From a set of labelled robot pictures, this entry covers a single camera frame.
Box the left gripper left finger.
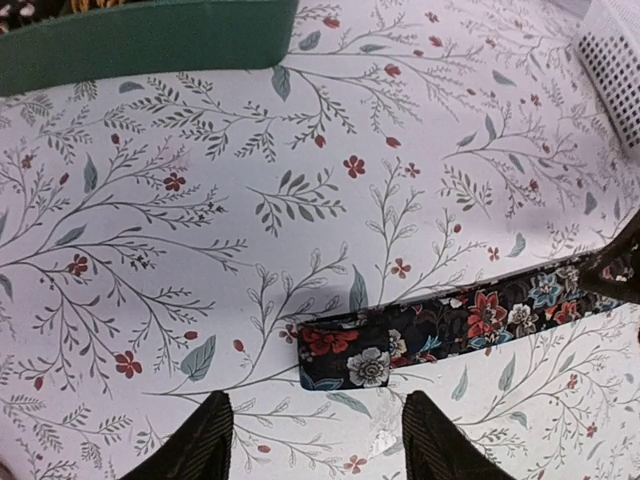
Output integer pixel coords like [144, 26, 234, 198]
[122, 391, 233, 480]

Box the dark floral necktie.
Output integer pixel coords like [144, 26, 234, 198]
[297, 255, 627, 391]

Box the floral patterned table mat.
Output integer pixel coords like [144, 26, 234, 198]
[1, 1, 639, 479]

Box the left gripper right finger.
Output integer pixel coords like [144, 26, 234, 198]
[402, 390, 513, 480]

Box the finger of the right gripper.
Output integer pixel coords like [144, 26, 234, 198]
[579, 213, 639, 303]

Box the yellow striped rolled tie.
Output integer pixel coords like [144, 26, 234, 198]
[70, 0, 128, 13]

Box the white dotted black rolled tie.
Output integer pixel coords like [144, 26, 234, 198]
[0, 0, 64, 34]

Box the green divided organizer box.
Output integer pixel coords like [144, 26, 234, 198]
[1, 1, 298, 96]

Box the white plastic basket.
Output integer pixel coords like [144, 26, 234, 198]
[574, 0, 639, 161]

